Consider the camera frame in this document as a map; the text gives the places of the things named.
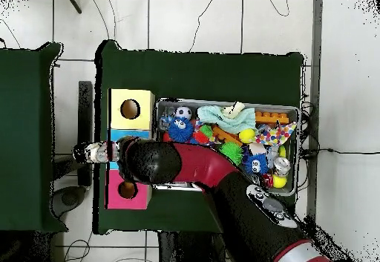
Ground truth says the silver wire mesh bin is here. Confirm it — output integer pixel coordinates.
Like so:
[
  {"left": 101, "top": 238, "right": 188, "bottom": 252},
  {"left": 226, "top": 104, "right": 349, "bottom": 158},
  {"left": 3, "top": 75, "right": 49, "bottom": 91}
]
[{"left": 149, "top": 96, "right": 301, "bottom": 197}]

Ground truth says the wooden box with three holes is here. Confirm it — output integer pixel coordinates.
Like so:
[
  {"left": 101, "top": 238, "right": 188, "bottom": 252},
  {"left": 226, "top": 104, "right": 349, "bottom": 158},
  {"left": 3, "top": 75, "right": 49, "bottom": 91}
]
[{"left": 105, "top": 88, "right": 156, "bottom": 210}]

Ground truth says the blue spiky ball with eyes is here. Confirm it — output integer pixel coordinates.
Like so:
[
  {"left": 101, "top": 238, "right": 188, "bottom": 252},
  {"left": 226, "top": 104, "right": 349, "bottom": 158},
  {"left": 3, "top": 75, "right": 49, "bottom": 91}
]
[{"left": 167, "top": 116, "right": 194, "bottom": 143}]

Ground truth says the black upright panel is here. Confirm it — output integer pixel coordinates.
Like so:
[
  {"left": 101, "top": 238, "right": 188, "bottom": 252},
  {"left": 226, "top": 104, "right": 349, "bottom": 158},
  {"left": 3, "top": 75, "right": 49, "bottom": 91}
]
[{"left": 51, "top": 80, "right": 94, "bottom": 218}]

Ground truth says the mint green cloth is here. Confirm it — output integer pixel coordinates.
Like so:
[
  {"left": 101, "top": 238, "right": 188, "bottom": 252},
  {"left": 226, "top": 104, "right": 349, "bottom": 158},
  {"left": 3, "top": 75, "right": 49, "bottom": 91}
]
[{"left": 197, "top": 105, "right": 257, "bottom": 134}]

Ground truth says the small blue spiky ball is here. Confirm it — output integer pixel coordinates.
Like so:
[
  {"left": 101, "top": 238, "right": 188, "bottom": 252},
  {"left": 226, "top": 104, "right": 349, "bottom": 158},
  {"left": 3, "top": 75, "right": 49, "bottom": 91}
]
[{"left": 243, "top": 153, "right": 269, "bottom": 175}]

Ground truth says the yellow ball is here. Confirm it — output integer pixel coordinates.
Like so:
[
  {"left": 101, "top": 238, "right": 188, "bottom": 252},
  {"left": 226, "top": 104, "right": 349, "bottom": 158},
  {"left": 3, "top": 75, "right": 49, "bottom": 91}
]
[{"left": 272, "top": 174, "right": 288, "bottom": 189}]

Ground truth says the light wooden block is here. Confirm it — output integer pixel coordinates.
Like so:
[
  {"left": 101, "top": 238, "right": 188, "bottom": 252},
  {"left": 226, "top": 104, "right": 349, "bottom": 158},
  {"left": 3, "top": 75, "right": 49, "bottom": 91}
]
[{"left": 249, "top": 142, "right": 267, "bottom": 155}]

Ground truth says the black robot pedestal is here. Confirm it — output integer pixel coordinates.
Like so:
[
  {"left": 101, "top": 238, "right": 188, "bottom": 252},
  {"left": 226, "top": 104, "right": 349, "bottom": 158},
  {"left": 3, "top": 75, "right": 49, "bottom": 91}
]
[{"left": 158, "top": 231, "right": 229, "bottom": 262}]

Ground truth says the colourful polka dot cloth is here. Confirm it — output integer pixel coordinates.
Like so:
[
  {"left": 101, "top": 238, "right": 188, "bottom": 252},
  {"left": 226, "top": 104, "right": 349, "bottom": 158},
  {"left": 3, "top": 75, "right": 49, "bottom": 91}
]
[{"left": 255, "top": 121, "right": 298, "bottom": 147}]

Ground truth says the silver metal can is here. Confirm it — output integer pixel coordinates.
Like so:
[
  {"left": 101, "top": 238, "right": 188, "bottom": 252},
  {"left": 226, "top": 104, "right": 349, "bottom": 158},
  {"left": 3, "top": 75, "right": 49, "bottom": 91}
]
[{"left": 272, "top": 155, "right": 292, "bottom": 176}]

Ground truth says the large green spiky ball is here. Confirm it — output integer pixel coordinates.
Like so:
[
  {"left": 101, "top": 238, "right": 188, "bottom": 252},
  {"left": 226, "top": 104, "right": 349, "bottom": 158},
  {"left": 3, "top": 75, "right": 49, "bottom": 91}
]
[{"left": 219, "top": 141, "right": 244, "bottom": 166}]

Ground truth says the cream yellow cloth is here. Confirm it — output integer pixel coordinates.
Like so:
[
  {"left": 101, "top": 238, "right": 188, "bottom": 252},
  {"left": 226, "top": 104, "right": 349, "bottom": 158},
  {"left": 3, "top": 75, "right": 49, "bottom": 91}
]
[{"left": 220, "top": 101, "right": 246, "bottom": 119}]

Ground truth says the black and white soccer ball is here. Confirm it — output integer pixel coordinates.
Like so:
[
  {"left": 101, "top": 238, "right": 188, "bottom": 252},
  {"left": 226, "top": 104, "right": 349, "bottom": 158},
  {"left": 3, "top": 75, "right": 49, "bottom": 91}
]
[{"left": 174, "top": 105, "right": 193, "bottom": 120}]

